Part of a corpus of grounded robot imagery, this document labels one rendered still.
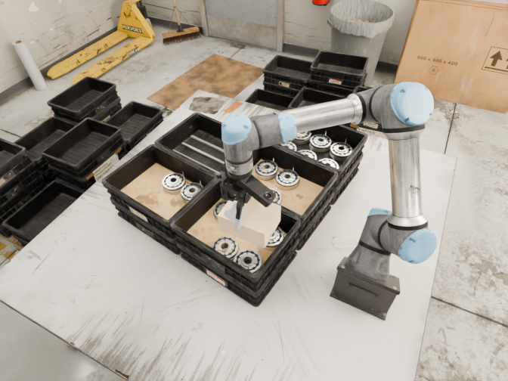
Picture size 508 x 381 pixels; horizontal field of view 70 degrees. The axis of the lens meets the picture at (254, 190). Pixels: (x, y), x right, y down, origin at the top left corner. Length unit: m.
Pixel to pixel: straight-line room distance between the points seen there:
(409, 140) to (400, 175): 0.10
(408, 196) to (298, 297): 0.57
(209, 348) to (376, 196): 1.01
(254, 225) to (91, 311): 0.76
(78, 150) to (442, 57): 3.15
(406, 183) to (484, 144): 2.46
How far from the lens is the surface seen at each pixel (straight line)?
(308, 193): 1.57
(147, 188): 1.67
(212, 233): 1.44
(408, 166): 1.13
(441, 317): 2.37
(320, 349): 1.37
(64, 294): 1.64
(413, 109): 1.08
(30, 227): 2.58
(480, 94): 3.97
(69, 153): 2.60
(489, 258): 2.73
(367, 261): 1.30
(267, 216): 1.11
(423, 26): 3.85
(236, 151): 0.91
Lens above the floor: 1.98
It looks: 47 degrees down
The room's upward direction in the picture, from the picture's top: 2 degrees counter-clockwise
